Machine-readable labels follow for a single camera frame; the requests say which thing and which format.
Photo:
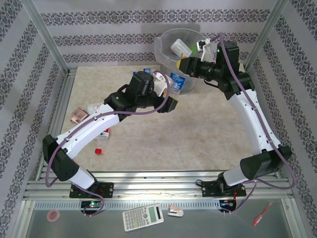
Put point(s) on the bottle red white label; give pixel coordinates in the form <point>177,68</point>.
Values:
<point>105,135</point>

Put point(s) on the pink transparent box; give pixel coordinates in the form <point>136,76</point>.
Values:
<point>79,115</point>

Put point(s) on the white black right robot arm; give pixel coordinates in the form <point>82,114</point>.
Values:
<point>255,124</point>

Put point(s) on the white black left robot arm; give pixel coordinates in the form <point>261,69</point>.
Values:
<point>86,129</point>

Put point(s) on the silver mesh waste bin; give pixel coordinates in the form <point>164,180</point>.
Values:
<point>189,85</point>

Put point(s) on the clear plastic bin liner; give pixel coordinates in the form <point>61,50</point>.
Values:
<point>163,54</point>

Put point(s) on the pink silver stapler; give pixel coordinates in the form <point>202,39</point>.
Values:
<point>175,211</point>

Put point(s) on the slotted metal strip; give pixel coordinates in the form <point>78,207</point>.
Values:
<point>119,205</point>

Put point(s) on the small controller board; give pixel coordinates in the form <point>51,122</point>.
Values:
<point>92,204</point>
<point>226,203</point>

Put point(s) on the grey scientific calculator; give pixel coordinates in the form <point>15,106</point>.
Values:
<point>143,217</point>

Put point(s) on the red pen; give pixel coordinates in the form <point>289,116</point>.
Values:
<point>262,214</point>

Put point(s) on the pink tape roll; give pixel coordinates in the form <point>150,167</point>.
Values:
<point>57,215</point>

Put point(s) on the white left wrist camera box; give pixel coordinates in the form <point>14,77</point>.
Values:
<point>161,84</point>

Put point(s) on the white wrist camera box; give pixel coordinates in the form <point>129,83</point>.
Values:
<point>206,50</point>
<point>161,84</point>

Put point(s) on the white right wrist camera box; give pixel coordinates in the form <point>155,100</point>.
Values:
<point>206,50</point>

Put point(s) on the aluminium frame post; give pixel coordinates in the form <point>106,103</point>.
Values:
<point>270,24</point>
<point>45,34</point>

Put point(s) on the aluminium mounting rail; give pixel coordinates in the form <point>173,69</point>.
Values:
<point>161,184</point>

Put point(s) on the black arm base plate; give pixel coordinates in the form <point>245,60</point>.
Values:
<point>106,189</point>
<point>210,189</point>

